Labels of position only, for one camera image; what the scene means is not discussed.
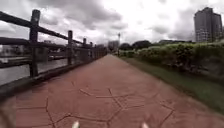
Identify distant building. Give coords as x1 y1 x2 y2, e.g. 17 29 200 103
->
107 40 120 52

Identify red stone-pattern path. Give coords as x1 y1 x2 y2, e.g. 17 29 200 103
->
0 54 224 128

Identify distant pole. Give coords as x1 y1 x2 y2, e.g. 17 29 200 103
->
117 32 122 56

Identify distant dark trees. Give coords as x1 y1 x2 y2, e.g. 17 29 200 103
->
118 39 153 52

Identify green hedge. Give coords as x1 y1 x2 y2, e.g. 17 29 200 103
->
118 41 224 79

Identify robot's own part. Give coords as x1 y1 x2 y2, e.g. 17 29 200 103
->
71 120 81 128
141 121 150 128

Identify green grass strip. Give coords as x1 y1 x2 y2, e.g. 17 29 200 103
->
119 56 224 114

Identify grey stone kerb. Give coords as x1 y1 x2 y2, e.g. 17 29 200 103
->
0 54 108 101

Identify grey river water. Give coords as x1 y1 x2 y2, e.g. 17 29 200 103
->
0 56 98 87

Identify tall grey tower building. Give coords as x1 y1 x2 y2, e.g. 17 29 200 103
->
193 6 224 43

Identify dark wooden post fence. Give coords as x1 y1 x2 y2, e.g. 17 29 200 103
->
0 9 109 79

